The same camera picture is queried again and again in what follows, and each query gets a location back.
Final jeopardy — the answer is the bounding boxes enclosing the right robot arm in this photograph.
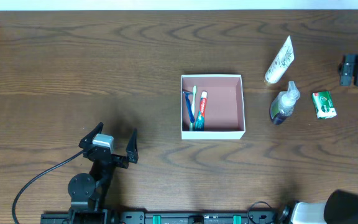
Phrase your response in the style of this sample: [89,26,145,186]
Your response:
[280,54,358,224]

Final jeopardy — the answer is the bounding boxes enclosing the white floral lotion tube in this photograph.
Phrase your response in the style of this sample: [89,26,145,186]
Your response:
[264,35,295,85]

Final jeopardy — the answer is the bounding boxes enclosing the blue disposable razor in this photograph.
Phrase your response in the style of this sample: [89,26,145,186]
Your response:
[182,91,195,123]

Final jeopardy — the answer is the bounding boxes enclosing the black mounting rail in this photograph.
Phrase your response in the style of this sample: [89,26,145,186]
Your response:
[40,210,290,224]

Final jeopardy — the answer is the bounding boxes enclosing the white cardboard box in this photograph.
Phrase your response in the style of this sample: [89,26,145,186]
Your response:
[181,74,246,140]

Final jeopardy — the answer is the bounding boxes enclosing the Colgate toothpaste tube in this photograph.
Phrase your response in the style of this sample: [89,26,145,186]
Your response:
[195,91,208,131]

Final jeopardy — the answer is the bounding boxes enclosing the green soap bar packet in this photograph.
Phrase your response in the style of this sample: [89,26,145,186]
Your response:
[311,91,337,119]

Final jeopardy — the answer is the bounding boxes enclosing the green white toothbrush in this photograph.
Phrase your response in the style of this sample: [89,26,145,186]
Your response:
[189,85,197,131]

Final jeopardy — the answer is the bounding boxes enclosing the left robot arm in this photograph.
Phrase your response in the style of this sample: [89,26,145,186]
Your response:
[68,123,139,223]

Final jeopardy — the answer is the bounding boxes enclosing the clear pump soap bottle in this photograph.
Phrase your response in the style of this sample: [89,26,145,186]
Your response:
[270,81,300,125]

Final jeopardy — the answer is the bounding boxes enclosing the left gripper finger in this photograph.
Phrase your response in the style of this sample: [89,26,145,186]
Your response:
[78,122,104,149]
[126,129,139,164]

